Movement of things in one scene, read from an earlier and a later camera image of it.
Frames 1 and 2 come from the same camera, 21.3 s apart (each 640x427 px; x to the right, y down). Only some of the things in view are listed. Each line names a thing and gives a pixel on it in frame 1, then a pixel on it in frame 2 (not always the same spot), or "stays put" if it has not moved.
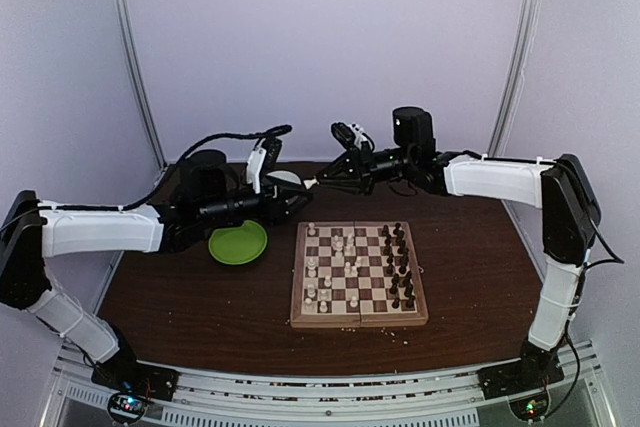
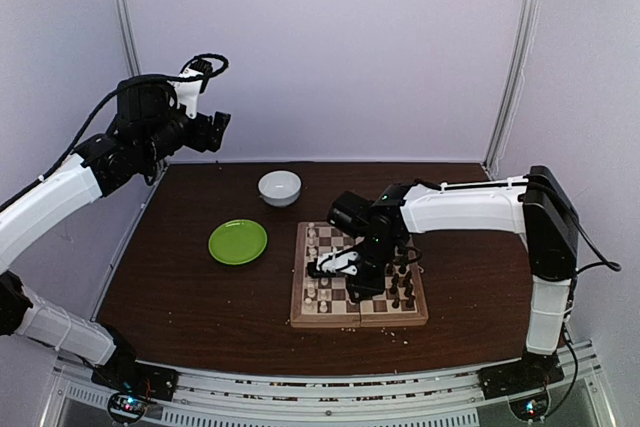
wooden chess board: x=356 y=274 stays put
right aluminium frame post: x=520 y=50 stays put
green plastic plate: x=237 y=245 stays put
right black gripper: x=361 y=167 → x=371 y=287
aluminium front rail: x=217 y=396 stays put
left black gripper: x=273 y=208 → x=209 y=132
